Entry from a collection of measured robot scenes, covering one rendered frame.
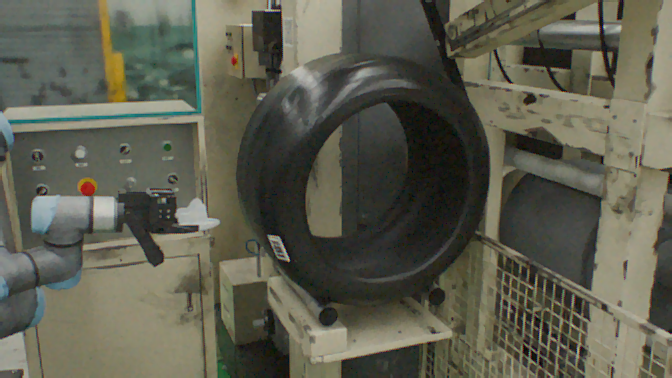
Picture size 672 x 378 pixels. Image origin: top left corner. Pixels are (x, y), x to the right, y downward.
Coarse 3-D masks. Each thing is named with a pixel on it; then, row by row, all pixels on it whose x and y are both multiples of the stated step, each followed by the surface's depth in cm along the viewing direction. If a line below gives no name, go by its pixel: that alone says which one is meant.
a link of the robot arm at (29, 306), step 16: (0, 112) 144; (0, 128) 142; (0, 144) 143; (0, 160) 143; (0, 176) 145; (0, 192) 144; (0, 208) 144; (0, 224) 144; (32, 288) 151; (0, 304) 144; (16, 304) 146; (32, 304) 149; (0, 320) 143; (16, 320) 147; (32, 320) 150; (0, 336) 145
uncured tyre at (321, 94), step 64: (320, 64) 141; (384, 64) 134; (256, 128) 140; (320, 128) 129; (448, 128) 162; (256, 192) 133; (448, 192) 167; (320, 256) 136; (384, 256) 170; (448, 256) 149
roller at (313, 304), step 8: (288, 280) 163; (296, 288) 157; (304, 296) 152; (312, 296) 149; (312, 304) 147; (320, 304) 145; (328, 304) 144; (312, 312) 147; (320, 312) 142; (328, 312) 142; (336, 312) 143; (320, 320) 142; (328, 320) 143
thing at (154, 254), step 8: (128, 224) 129; (136, 224) 130; (136, 232) 130; (144, 232) 131; (144, 240) 131; (152, 240) 133; (144, 248) 131; (152, 248) 132; (160, 248) 134; (152, 256) 132; (160, 256) 133
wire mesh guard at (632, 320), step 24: (480, 240) 166; (504, 264) 158; (528, 264) 148; (456, 288) 181; (576, 288) 134; (480, 312) 171; (552, 312) 144; (624, 312) 123; (504, 360) 162; (576, 360) 137
